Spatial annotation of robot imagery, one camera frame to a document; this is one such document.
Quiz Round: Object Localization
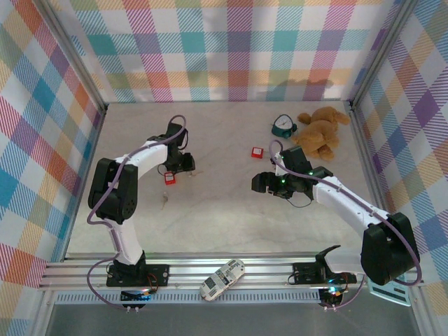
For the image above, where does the brown plush teddy bear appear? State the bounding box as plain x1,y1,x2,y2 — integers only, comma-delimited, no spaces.
291,106,351,161

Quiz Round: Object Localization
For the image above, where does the teal alarm clock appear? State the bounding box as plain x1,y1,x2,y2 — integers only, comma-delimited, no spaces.
271,114,298,139

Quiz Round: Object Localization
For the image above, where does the white printed oblong case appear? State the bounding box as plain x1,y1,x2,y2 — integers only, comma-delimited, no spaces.
199,258,246,302

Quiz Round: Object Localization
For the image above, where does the small controller circuit board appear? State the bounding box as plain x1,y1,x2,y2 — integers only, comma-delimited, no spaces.
318,286,346,312
120,288,154,313

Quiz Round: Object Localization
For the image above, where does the light blue calculator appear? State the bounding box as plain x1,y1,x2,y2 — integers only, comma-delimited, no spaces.
367,274,412,308

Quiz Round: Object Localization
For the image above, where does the aluminium frame side bar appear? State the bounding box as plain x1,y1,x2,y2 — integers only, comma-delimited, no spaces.
59,106,109,263
349,103,389,218

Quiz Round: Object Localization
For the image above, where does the aluminium mounting rail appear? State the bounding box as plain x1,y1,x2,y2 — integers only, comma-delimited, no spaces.
37,258,425,292

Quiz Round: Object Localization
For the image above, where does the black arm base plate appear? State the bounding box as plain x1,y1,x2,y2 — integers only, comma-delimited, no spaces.
292,262,358,285
106,264,171,287

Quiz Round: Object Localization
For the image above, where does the aluminium frame post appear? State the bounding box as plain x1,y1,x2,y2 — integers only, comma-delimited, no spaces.
349,0,419,111
41,0,108,113

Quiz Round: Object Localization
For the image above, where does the slotted grey cable duct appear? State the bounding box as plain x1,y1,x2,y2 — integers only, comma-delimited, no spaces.
55,292,325,305

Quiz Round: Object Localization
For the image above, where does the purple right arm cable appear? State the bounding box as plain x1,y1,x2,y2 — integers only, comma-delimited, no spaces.
268,139,424,311

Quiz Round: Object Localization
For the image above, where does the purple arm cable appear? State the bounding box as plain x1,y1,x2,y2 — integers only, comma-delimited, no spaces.
268,139,424,311
86,114,188,311

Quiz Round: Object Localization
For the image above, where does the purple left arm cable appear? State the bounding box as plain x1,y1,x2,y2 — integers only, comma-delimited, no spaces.
86,114,188,311

